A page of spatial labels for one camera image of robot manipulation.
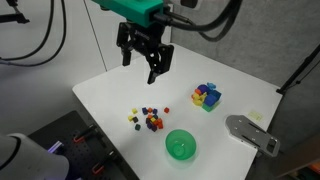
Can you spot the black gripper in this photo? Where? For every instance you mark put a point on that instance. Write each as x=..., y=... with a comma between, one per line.
x=142, y=37

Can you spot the orange small block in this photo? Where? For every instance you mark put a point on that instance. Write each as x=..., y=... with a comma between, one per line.
x=159, y=121
x=150, y=110

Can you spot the blue purple small block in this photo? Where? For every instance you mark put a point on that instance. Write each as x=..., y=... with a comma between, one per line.
x=144, y=110

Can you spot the yellow small block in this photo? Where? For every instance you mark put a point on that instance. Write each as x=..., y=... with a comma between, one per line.
x=134, y=110
x=153, y=119
x=130, y=118

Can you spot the red small block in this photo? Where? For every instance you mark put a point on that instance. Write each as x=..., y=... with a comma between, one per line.
x=166, y=110
x=160, y=126

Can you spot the dark brown small block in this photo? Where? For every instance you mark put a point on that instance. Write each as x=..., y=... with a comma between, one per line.
x=135, y=119

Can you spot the dark green small block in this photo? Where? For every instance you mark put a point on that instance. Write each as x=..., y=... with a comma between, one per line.
x=137, y=127

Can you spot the colourful block stack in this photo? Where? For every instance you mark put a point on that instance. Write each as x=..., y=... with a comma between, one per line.
x=206, y=96

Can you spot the green translucent bowl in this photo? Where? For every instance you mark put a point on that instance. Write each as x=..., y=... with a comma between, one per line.
x=180, y=145

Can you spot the black perforated mounting board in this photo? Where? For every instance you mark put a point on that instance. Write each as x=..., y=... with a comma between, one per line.
x=83, y=156

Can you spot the pale yellow tape patch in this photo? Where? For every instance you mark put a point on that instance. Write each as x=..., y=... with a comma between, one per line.
x=255, y=115

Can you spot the grey metal mounting plate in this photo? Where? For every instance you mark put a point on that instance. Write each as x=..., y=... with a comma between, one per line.
x=250, y=133

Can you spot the black tripod leg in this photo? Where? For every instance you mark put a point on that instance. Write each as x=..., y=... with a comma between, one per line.
x=300, y=68

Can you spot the brown wooden shelf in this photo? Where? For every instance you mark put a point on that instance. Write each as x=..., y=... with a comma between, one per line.
x=296, y=156

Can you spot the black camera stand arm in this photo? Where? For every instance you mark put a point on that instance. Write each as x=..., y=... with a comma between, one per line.
x=13, y=16

